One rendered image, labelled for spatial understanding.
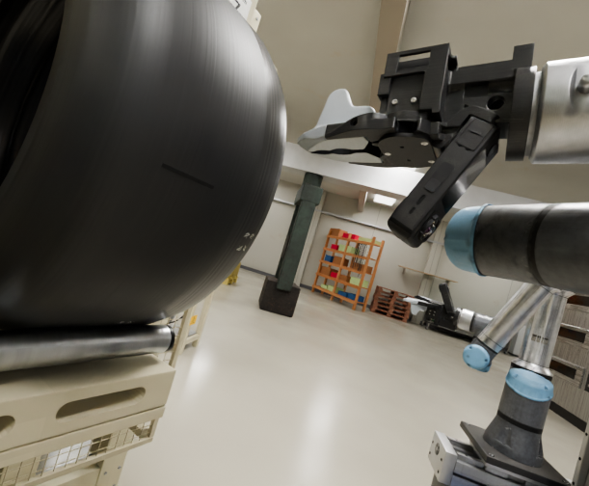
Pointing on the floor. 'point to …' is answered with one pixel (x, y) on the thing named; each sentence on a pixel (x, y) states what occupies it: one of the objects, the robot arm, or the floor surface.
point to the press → (292, 251)
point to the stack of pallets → (390, 305)
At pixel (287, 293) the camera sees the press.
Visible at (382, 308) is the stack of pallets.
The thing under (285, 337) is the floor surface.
